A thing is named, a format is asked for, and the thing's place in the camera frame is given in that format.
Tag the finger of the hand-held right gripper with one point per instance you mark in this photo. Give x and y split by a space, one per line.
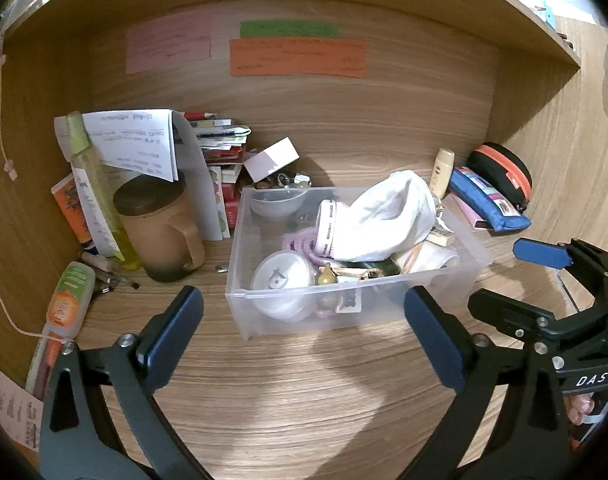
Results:
541 254
504 312

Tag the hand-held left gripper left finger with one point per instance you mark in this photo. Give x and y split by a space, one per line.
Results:
169 330

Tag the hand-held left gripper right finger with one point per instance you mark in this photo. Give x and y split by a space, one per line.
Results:
434 335

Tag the clear plastic box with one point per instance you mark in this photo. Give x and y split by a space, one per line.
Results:
264 320

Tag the person's right hand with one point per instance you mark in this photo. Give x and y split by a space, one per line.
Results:
581 407

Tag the blue pencil case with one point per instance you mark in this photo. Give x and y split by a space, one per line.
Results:
489 200

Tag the paintbrushes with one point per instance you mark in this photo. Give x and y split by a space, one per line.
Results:
111 277

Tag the pink flat box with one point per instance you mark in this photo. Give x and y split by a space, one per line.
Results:
471 215

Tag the black orange round case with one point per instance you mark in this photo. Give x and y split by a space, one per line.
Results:
501 172

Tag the brown mug with lid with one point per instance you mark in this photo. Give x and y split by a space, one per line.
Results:
154 230

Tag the orange green tube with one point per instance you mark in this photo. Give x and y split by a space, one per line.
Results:
69 300

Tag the olive gold pear ornament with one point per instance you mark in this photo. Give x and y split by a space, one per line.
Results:
326 285

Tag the white round bowl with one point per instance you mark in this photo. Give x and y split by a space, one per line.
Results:
281 285

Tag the cream tube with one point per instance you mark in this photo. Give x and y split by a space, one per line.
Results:
443 172

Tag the red white packet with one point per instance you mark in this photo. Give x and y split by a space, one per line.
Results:
41 365

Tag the wooden desk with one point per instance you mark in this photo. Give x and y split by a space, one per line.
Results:
309 405

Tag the white paper sheets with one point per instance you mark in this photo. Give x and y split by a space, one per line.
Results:
199 185

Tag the orange booklet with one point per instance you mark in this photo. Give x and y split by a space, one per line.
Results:
71 210

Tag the clear plastic bowl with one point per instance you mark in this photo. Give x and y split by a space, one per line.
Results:
276 205

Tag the yellow-green tall bottle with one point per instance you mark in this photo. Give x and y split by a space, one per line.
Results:
91 180

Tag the printed receipt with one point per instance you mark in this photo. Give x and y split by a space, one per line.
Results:
14 412

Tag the stack of booklets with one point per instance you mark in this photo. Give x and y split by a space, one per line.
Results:
224 160

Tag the metal key rings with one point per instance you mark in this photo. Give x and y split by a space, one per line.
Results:
289 180

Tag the white paper note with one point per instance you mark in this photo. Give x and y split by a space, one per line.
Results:
134 140

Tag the small white box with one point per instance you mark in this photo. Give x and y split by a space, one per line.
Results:
271 160

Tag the red pen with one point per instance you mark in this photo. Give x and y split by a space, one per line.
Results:
199 115

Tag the pink paper note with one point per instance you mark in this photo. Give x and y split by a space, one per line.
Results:
169 42

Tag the orange paper note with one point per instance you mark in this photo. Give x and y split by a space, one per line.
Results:
296 58

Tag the green paper note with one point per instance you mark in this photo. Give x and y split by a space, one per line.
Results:
289 30

